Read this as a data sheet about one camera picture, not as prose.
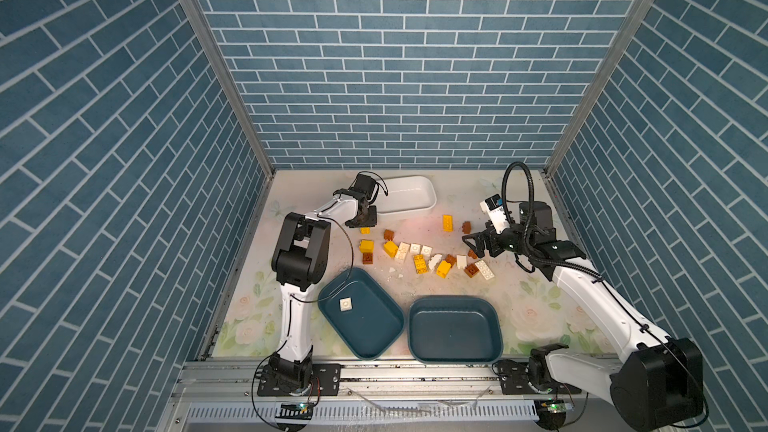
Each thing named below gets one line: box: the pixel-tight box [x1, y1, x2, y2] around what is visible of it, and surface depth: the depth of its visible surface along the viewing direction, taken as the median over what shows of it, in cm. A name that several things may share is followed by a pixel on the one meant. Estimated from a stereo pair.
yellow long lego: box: [442, 215, 454, 232], surface depth 107 cm
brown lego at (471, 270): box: [464, 263, 480, 278], surface depth 94 cm
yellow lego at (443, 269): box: [436, 260, 452, 279], surface depth 93 cm
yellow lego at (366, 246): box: [359, 239, 374, 253], surface depth 99 cm
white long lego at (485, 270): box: [474, 260, 495, 281], surface depth 93 cm
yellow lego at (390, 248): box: [383, 240, 398, 258], surface depth 98 cm
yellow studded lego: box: [413, 254, 429, 275], surface depth 95 cm
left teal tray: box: [318, 267, 405, 361], surface depth 86 cm
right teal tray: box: [408, 295, 504, 364], surface depth 84 cm
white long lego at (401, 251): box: [394, 242, 410, 261], surface depth 98 cm
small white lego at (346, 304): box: [340, 297, 353, 312], surface depth 87 cm
